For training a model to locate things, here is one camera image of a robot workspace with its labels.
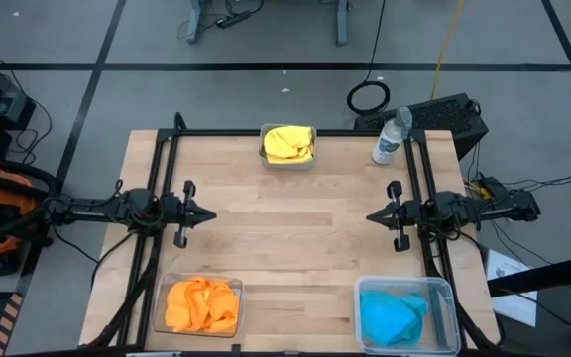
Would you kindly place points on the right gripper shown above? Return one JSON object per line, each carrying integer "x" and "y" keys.
{"x": 394, "y": 189}

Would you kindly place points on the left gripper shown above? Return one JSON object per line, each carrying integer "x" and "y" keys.
{"x": 189, "y": 188}

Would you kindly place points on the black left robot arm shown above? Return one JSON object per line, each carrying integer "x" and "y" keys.
{"x": 92, "y": 213}

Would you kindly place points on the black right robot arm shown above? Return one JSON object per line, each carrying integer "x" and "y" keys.
{"x": 508, "y": 208}

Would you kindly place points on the white spray bottle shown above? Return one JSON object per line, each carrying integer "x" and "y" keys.
{"x": 387, "y": 144}

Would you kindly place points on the small clear plastic bin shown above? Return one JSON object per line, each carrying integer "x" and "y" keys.
{"x": 156, "y": 317}

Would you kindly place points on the black perforated computer case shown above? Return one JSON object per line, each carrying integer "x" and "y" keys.
{"x": 439, "y": 116}

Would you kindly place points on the large clear plastic bin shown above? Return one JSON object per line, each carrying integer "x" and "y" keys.
{"x": 444, "y": 317}

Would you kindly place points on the white paper sheet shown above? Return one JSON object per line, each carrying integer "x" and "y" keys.
{"x": 506, "y": 268}

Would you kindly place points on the black table edge bar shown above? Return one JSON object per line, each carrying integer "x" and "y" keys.
{"x": 553, "y": 275}

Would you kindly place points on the grey desk leg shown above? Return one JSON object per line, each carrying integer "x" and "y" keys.
{"x": 197, "y": 22}
{"x": 343, "y": 22}

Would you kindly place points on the orange black shop vacuum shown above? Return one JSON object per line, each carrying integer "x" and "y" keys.
{"x": 5, "y": 198}

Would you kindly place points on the black power strip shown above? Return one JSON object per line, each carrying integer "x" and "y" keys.
{"x": 233, "y": 20}

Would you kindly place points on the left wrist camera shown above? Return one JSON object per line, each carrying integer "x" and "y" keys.
{"x": 171, "y": 208}

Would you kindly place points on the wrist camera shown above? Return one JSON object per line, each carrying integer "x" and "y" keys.
{"x": 416, "y": 212}
{"x": 171, "y": 208}

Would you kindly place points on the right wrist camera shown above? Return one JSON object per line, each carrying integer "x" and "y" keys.
{"x": 416, "y": 212}

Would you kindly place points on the black aluminium table frame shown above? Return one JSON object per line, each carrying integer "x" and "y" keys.
{"x": 216, "y": 132}

